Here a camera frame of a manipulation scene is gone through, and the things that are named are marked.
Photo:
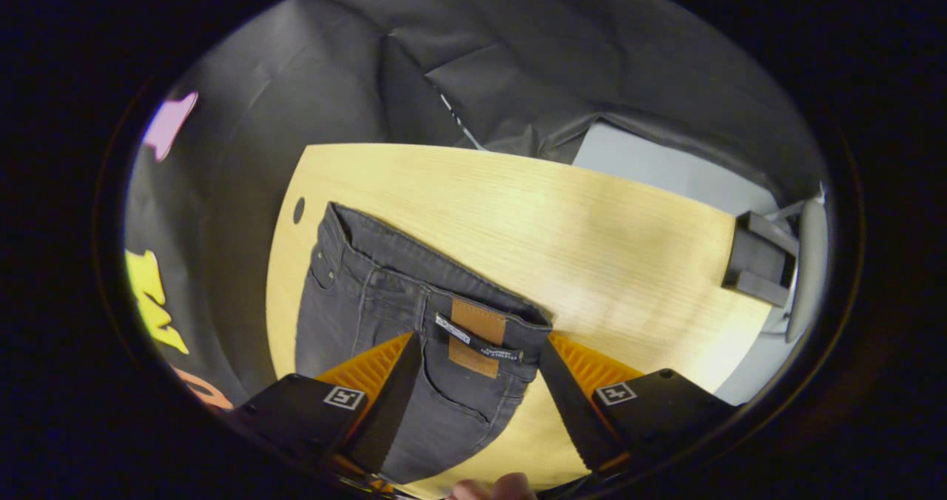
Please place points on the black backdrop cloth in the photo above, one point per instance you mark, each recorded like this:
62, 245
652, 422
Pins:
518, 41

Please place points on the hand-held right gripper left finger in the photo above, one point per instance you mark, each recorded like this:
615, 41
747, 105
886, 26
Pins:
392, 411

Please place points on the pale curved panel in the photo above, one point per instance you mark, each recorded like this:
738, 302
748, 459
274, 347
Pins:
810, 271

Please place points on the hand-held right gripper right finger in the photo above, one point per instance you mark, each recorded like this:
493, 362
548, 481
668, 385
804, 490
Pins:
570, 411

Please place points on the black plastic bracket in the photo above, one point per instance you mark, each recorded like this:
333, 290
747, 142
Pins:
758, 259

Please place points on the dark grey jeans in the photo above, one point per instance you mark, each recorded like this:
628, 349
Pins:
370, 300

